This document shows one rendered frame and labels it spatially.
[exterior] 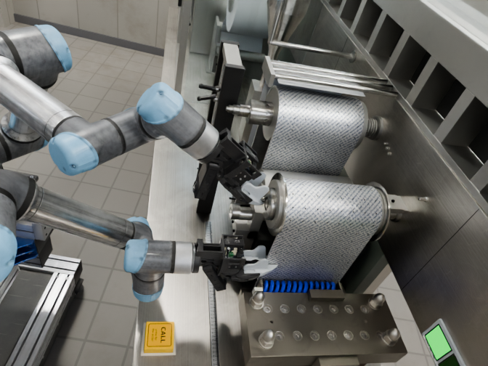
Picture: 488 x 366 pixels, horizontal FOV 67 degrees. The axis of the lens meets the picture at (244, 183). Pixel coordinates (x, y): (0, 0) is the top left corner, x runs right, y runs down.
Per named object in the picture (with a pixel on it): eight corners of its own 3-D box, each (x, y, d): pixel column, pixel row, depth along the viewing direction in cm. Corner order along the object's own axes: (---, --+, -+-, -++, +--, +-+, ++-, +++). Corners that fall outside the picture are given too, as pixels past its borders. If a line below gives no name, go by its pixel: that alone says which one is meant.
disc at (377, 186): (348, 209, 102) (372, 169, 92) (350, 209, 102) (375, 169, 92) (367, 253, 91) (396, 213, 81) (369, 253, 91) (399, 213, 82)
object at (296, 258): (256, 279, 97) (276, 235, 85) (338, 281, 102) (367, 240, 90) (257, 281, 97) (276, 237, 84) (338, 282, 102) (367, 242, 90)
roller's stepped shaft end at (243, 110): (224, 110, 98) (226, 99, 96) (246, 112, 99) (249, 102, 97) (225, 117, 95) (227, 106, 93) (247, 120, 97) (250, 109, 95)
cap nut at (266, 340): (257, 333, 85) (261, 324, 82) (271, 332, 86) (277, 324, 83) (259, 349, 83) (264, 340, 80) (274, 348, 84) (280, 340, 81)
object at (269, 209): (267, 225, 83) (260, 210, 90) (275, 226, 84) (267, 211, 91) (274, 195, 81) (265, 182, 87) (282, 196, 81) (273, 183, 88)
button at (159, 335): (145, 325, 94) (146, 321, 92) (173, 325, 96) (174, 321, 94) (143, 353, 89) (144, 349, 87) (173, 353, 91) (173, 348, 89)
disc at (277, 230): (262, 202, 96) (277, 159, 86) (263, 202, 96) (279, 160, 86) (271, 249, 85) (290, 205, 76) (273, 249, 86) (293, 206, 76)
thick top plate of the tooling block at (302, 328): (238, 303, 96) (242, 291, 92) (373, 304, 106) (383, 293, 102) (245, 367, 85) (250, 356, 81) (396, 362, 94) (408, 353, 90)
